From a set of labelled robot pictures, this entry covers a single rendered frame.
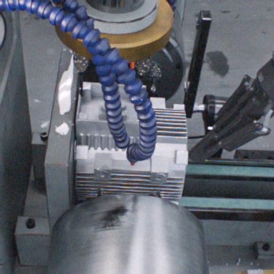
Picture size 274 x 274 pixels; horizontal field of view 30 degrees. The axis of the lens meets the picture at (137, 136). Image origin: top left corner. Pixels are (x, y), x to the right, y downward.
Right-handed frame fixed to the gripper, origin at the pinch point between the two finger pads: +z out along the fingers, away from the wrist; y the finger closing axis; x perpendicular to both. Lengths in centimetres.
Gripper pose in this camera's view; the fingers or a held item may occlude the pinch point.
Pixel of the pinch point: (206, 147)
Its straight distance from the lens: 91.4
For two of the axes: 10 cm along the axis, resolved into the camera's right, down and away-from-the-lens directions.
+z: -5.6, 5.7, 6.0
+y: 0.1, 7.3, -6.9
